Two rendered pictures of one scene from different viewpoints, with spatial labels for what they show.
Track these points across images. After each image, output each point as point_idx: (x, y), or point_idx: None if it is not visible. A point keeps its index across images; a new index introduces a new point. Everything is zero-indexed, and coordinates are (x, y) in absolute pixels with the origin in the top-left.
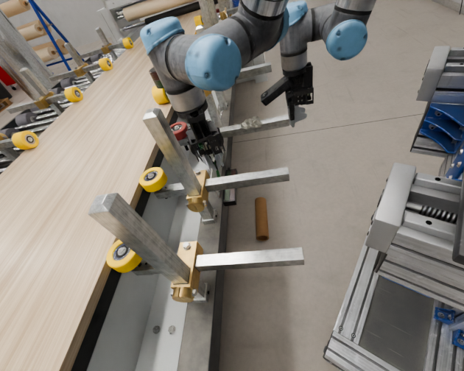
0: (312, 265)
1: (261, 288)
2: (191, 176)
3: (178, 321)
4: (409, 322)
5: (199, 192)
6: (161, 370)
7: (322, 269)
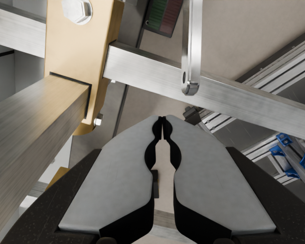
0: (222, 35)
1: (156, 39)
2: (52, 150)
3: (57, 154)
4: (257, 130)
5: (85, 111)
6: (46, 182)
7: (228, 44)
